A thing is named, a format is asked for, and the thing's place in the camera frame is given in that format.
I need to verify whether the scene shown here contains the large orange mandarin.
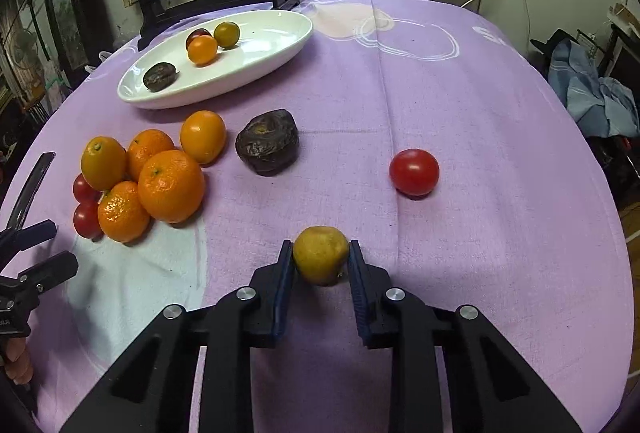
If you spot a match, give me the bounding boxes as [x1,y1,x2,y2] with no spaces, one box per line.
[137,150,206,224]

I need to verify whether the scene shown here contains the dark red tomato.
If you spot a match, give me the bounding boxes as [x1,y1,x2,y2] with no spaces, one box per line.
[185,28,213,51]

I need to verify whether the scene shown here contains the person's left hand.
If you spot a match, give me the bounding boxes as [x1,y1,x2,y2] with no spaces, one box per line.
[0,337,36,386]

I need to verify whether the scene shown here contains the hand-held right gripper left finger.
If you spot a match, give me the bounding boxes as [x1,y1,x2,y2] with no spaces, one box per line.
[59,239,296,433]

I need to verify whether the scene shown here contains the purple tablecloth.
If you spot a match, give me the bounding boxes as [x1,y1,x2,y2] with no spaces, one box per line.
[0,0,636,433]

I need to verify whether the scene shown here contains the small orange tomato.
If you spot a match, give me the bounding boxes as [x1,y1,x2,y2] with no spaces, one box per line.
[187,35,219,66]

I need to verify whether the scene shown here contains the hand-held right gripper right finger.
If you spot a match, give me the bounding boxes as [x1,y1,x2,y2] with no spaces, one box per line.
[348,239,583,433]

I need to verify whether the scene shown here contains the green-yellow tomato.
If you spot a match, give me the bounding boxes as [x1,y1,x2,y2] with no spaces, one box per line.
[213,21,240,49]

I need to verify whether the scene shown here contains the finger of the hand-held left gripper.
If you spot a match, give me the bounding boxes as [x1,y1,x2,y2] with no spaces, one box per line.
[0,219,58,264]
[15,250,80,310]

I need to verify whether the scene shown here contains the black glossy phone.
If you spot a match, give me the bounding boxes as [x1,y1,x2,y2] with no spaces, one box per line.
[7,152,56,231]

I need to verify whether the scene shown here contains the white oval plate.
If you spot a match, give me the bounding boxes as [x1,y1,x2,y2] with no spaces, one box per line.
[117,10,314,110]

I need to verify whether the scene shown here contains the smooth orange tomato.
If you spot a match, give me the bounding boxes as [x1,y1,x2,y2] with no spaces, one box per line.
[180,110,227,164]
[81,136,127,192]

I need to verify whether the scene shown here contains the large dark water chestnut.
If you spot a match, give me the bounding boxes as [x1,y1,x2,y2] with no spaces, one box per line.
[235,109,300,176]

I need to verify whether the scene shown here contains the blue clothes pile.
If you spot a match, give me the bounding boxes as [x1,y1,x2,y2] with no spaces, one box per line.
[547,38,640,138]

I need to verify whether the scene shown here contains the yellow-green tomato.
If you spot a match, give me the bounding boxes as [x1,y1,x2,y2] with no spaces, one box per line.
[292,226,350,286]

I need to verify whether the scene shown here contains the dark framed picture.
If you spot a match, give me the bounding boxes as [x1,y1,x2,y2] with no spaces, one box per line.
[42,0,91,74]

